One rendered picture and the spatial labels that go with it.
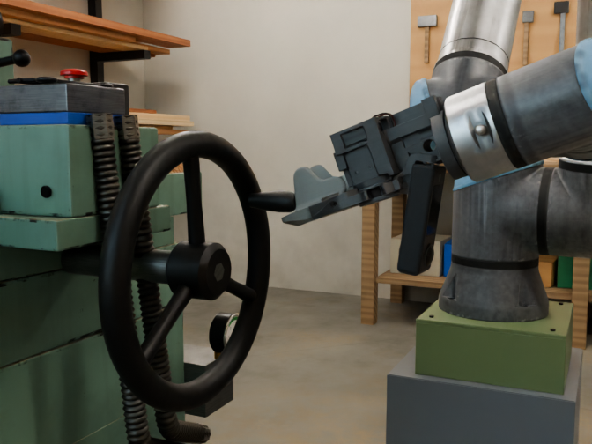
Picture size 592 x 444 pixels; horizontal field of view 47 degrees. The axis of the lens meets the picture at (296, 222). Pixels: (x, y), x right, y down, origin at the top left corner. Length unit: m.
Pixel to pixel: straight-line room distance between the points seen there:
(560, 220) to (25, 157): 0.81
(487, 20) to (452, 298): 0.54
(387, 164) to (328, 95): 3.58
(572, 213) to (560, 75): 0.53
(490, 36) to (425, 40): 3.20
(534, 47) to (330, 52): 1.18
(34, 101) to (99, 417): 0.40
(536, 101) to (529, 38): 3.33
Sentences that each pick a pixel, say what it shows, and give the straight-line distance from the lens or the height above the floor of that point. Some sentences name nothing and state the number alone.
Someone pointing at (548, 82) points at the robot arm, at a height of 1.00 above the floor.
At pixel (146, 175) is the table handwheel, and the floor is 0.91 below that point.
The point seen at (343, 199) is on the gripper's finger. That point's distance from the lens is 0.69.
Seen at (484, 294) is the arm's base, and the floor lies 0.69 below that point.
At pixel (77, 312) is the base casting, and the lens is 0.84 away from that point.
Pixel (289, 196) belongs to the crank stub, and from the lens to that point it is 0.75.
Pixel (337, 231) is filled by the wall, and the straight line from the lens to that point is 4.25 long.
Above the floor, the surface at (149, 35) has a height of 1.56.
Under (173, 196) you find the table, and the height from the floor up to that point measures 0.87.
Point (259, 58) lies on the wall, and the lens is 4.48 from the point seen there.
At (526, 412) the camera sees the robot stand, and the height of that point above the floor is 0.52.
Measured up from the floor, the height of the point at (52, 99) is 0.98.
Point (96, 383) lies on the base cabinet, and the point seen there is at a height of 0.65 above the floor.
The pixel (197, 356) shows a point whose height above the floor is 0.62.
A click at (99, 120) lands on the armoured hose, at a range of 0.70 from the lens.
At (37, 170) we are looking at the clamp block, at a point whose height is 0.92.
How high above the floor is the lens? 0.94
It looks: 7 degrees down
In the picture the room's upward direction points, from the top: straight up
